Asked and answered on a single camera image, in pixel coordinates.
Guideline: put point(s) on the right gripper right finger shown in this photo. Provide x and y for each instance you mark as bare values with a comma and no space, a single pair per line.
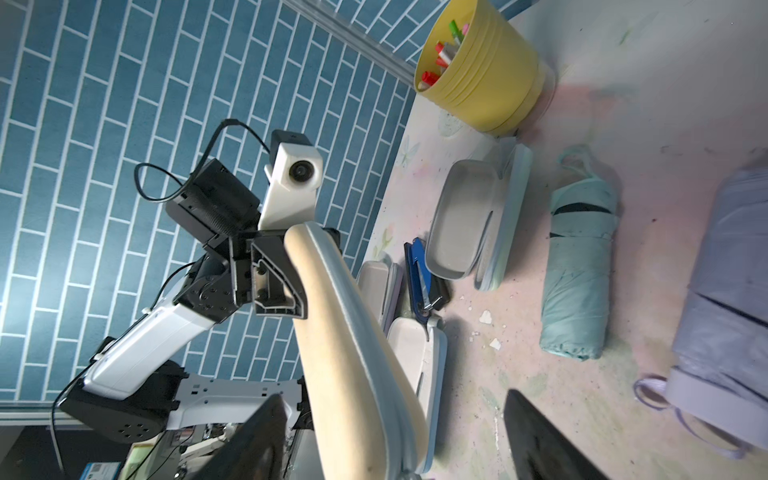
538,449

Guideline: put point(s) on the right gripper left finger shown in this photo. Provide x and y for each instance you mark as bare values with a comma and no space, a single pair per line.
256,450

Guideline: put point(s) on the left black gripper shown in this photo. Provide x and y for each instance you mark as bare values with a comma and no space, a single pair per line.
241,265

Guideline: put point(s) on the white sleeve case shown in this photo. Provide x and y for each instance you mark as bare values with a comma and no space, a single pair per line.
367,419

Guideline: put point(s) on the mint green umbrella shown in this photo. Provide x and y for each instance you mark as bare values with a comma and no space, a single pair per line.
576,295

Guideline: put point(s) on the grey sleeve back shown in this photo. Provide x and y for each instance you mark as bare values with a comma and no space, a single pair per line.
476,216

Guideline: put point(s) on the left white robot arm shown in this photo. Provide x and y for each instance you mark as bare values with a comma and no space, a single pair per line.
132,389

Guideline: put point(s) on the white open sleeve centre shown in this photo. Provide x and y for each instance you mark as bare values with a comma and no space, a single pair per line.
421,350

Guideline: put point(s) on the blue stapler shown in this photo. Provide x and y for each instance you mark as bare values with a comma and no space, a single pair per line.
427,292

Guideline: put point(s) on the yellow pen cup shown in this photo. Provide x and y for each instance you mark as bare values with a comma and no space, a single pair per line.
477,67

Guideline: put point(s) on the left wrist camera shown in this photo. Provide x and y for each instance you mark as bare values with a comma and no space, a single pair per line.
294,176

